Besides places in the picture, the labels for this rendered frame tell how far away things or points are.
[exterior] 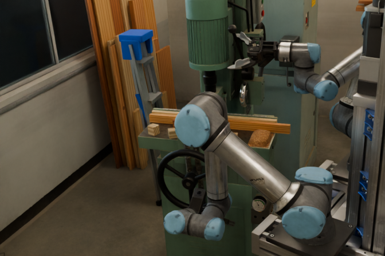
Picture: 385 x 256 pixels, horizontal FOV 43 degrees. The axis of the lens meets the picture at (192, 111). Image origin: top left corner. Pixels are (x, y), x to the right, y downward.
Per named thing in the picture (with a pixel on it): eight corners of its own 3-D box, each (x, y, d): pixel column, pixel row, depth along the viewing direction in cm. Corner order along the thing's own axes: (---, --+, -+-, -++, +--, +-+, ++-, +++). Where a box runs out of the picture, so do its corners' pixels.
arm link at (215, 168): (200, 81, 162) (209, 204, 181) (188, 92, 153) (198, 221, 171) (234, 82, 157) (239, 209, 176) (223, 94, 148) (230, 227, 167)
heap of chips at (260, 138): (246, 145, 204) (246, 138, 203) (253, 132, 216) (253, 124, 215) (267, 148, 201) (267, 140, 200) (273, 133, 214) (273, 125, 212)
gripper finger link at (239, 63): (224, 62, 188) (245, 50, 188) (227, 69, 194) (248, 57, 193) (228, 68, 187) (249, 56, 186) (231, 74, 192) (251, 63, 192)
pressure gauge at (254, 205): (251, 214, 208) (251, 198, 205) (252, 209, 212) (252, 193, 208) (266, 216, 206) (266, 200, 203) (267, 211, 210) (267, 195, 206)
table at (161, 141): (129, 157, 213) (128, 145, 211) (155, 129, 240) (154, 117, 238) (266, 173, 195) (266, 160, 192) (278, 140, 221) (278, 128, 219)
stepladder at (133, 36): (150, 206, 328) (113, 36, 287) (165, 187, 350) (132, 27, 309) (172, 208, 322) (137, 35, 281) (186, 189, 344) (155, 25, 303)
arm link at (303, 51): (318, 68, 181) (319, 46, 178) (289, 66, 184) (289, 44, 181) (320, 62, 188) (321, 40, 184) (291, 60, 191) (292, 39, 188)
